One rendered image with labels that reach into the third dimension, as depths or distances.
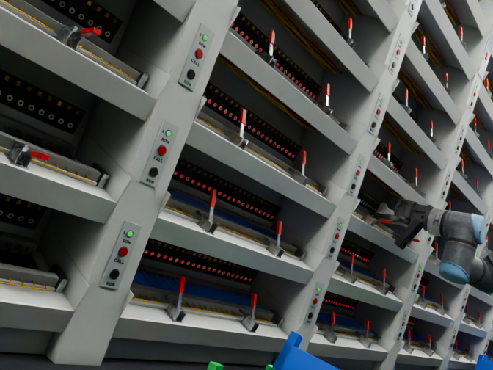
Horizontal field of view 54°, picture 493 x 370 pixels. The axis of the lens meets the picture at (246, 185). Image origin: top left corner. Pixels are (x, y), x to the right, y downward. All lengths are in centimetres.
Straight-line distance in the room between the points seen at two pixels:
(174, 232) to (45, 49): 42
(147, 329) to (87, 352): 13
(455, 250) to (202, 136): 95
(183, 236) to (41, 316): 31
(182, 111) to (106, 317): 40
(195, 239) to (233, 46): 41
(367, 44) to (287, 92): 50
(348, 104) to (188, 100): 70
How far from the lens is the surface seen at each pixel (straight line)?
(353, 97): 154
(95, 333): 95
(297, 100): 121
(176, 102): 93
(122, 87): 87
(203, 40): 97
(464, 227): 167
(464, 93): 223
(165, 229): 97
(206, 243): 106
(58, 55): 82
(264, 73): 111
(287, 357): 99
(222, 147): 103
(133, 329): 101
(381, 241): 174
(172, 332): 108
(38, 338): 95
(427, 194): 210
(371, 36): 162
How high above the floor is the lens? 30
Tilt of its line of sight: 6 degrees up
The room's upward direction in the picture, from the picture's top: 20 degrees clockwise
